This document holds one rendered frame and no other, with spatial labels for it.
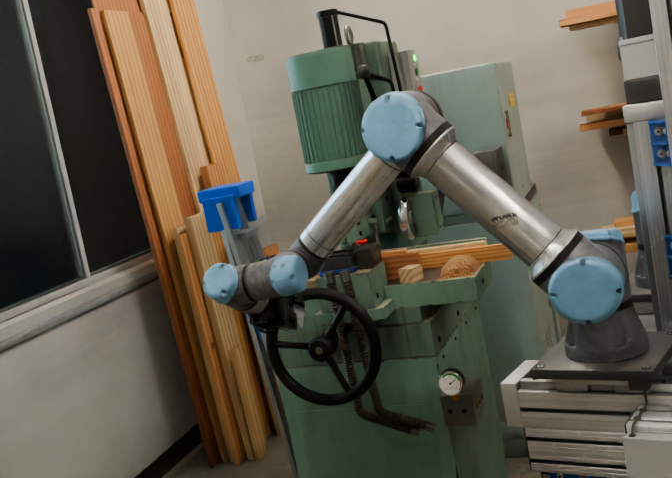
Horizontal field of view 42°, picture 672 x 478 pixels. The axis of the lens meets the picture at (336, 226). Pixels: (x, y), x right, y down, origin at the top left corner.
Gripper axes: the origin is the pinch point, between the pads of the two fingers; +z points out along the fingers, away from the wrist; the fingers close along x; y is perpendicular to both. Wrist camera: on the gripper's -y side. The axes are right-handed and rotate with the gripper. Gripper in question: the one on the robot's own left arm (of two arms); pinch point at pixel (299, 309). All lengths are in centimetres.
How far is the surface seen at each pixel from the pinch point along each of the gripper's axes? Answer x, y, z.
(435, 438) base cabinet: 15, 27, 42
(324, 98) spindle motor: 7, -56, 6
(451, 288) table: 29.0, -5.8, 24.3
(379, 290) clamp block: 12.5, -6.9, 18.8
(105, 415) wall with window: -131, -2, 93
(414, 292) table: 19.7, -6.3, 23.8
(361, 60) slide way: 11, -75, 24
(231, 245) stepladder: -63, -51, 75
